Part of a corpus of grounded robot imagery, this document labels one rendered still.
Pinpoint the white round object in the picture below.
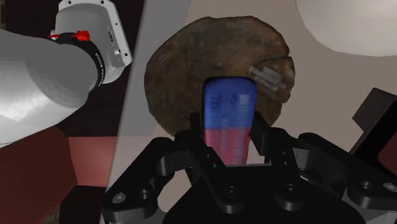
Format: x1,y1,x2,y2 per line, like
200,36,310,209
295,0,397,57

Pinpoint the brown rough round disc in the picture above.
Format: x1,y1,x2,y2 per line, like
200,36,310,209
143,15,296,137

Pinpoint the blue and red eraser block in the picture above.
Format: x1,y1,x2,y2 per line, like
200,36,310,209
201,76,258,166

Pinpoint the red robot stand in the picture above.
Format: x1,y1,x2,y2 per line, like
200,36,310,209
0,126,118,224

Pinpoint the dark brown box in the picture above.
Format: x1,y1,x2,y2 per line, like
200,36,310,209
349,87,397,176

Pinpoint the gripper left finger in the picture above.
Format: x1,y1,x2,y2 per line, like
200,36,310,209
99,112,237,223

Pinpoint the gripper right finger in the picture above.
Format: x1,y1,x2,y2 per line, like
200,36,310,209
249,111,397,213

